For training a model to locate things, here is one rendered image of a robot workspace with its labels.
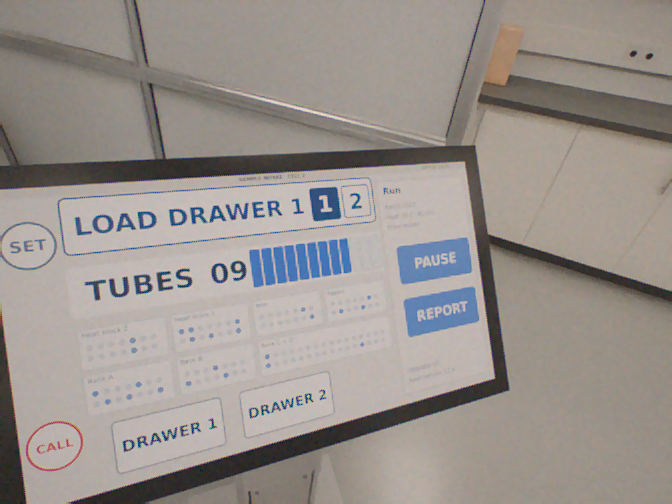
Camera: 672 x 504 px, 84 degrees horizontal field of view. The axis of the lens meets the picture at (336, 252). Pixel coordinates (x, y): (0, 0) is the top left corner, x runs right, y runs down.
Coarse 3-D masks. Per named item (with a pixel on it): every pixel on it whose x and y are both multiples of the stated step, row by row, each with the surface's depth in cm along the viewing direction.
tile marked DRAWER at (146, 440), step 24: (168, 408) 35; (192, 408) 35; (216, 408) 36; (120, 432) 33; (144, 432) 34; (168, 432) 34; (192, 432) 35; (216, 432) 36; (120, 456) 33; (144, 456) 34; (168, 456) 34
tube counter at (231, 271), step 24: (312, 240) 40; (336, 240) 40; (360, 240) 41; (216, 264) 36; (240, 264) 37; (264, 264) 38; (288, 264) 39; (312, 264) 39; (336, 264) 40; (360, 264) 41; (216, 288) 36; (240, 288) 37; (264, 288) 38
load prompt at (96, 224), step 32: (160, 192) 35; (192, 192) 36; (224, 192) 37; (256, 192) 38; (288, 192) 39; (320, 192) 40; (352, 192) 41; (64, 224) 33; (96, 224) 33; (128, 224) 34; (160, 224) 35; (192, 224) 36; (224, 224) 37; (256, 224) 38; (288, 224) 39; (320, 224) 40; (352, 224) 41; (64, 256) 33
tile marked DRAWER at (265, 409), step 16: (272, 384) 38; (288, 384) 38; (304, 384) 39; (320, 384) 39; (240, 400) 37; (256, 400) 37; (272, 400) 38; (288, 400) 38; (304, 400) 39; (320, 400) 39; (256, 416) 37; (272, 416) 37; (288, 416) 38; (304, 416) 38; (320, 416) 39; (256, 432) 37; (272, 432) 37
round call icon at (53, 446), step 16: (80, 416) 32; (32, 432) 31; (48, 432) 32; (64, 432) 32; (80, 432) 32; (32, 448) 31; (48, 448) 31; (64, 448) 32; (80, 448) 32; (32, 464) 31; (48, 464) 31; (64, 464) 32; (80, 464) 32
